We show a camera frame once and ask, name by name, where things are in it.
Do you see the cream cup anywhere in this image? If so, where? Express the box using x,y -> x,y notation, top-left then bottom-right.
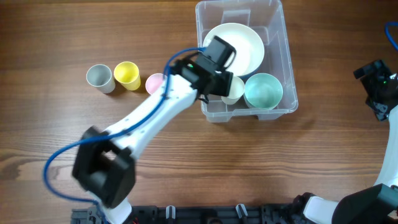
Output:
221,77 -> 245,105

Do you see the cream bowl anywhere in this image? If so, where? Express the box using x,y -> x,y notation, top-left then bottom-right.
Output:
202,23 -> 265,77

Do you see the mint green bowl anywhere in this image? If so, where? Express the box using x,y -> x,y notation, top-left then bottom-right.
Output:
243,73 -> 284,110

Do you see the clear plastic storage container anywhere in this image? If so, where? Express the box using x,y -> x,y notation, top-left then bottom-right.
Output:
195,0 -> 299,123

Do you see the yellow cup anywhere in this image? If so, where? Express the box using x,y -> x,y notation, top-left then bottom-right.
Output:
114,62 -> 141,91

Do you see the grey cup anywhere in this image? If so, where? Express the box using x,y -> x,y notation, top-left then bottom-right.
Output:
86,64 -> 116,94

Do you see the dark blue bowl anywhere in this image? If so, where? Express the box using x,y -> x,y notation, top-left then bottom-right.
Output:
239,70 -> 257,80

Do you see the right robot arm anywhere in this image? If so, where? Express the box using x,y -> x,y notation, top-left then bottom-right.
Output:
292,60 -> 397,223

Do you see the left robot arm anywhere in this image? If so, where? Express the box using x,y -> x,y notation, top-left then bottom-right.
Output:
72,54 -> 233,223

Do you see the pink cup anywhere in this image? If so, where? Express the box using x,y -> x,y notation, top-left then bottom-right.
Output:
146,73 -> 164,95

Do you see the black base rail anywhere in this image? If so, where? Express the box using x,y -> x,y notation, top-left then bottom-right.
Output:
70,203 -> 312,224

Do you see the left blue cable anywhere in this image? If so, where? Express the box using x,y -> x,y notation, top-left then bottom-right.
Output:
42,46 -> 208,224

